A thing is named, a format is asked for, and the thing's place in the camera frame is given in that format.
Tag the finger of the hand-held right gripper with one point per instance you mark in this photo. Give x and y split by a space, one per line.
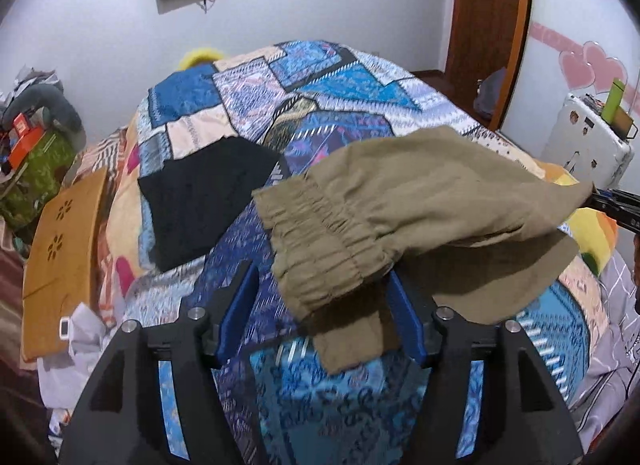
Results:
617 197
627 220

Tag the pink heart sticker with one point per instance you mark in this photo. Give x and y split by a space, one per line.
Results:
595 67

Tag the olive pants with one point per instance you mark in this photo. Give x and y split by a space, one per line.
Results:
425 185

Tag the yellow plush toy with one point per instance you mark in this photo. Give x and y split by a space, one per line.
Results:
200 57

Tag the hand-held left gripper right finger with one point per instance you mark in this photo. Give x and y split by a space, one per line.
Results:
406 321

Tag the green bottle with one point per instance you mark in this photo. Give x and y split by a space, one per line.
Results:
612 102

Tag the grey clothes pile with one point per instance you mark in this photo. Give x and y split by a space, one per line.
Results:
35 79

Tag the white plastic bag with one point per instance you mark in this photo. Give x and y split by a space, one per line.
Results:
82 345

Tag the wooden door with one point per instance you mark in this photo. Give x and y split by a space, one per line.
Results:
485 20

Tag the grey cushion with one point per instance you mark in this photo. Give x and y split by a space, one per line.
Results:
45 102

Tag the white wardrobe sliding door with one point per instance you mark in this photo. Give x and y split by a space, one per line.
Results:
565 5

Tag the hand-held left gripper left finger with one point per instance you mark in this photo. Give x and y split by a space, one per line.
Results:
240 305

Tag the black folded garment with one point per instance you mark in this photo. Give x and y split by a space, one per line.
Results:
200 205

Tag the patchwork blanket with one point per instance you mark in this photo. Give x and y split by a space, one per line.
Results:
320 110

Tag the orange striped sheet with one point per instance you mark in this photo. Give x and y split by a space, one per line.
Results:
107 245

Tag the orange box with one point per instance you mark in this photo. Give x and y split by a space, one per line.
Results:
25 137

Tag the yellow orange plush pillow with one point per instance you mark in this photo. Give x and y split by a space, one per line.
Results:
595 225

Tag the grey checked bedsheet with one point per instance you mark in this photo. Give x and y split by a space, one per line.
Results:
610 345

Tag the green storage bin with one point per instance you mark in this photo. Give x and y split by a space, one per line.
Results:
35 180

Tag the white suitcase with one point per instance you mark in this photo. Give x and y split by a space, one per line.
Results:
585 145

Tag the wooden lap board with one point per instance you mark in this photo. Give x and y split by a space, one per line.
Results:
60 265

